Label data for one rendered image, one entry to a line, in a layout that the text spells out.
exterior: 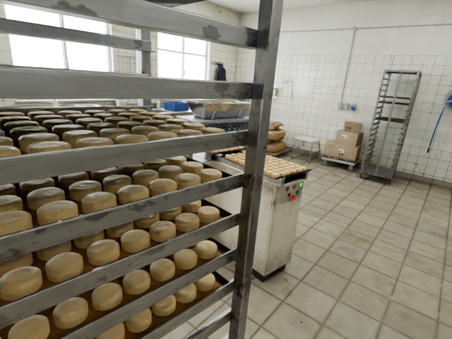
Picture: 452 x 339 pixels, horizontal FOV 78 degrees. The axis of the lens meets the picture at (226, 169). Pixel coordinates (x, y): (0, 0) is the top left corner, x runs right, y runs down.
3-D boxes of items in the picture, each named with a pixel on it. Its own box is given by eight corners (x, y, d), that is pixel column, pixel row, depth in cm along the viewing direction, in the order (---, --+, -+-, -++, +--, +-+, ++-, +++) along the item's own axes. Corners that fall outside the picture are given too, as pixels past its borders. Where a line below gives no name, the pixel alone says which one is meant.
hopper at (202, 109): (184, 116, 246) (185, 99, 241) (232, 114, 281) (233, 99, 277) (204, 121, 225) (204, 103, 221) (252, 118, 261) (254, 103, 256)
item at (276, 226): (208, 244, 268) (213, 153, 240) (235, 233, 290) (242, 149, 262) (262, 286, 218) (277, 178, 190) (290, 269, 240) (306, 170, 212)
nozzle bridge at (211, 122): (175, 153, 253) (175, 116, 242) (234, 146, 298) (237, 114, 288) (196, 163, 229) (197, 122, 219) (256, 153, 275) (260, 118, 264)
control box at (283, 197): (278, 202, 200) (280, 184, 196) (297, 195, 215) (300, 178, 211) (282, 204, 198) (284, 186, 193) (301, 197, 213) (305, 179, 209)
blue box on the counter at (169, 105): (174, 111, 510) (174, 103, 506) (163, 109, 527) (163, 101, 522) (190, 110, 541) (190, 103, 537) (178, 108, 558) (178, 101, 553)
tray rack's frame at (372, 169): (365, 169, 542) (388, 71, 487) (395, 175, 514) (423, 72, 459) (358, 176, 492) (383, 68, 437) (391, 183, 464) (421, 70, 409)
